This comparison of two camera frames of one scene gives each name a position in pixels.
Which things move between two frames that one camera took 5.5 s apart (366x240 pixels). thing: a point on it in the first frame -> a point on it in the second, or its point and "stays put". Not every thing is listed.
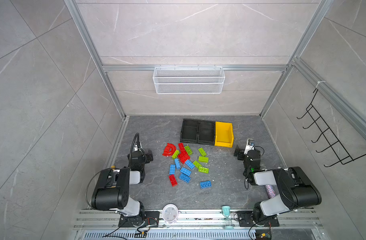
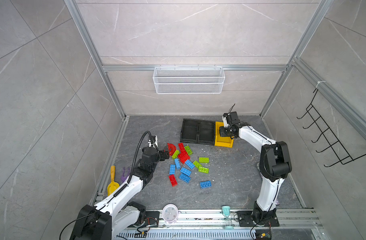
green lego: [203, 159] stays put
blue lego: [185, 171] stays put
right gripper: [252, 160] -> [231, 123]
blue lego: [189, 164] stays put
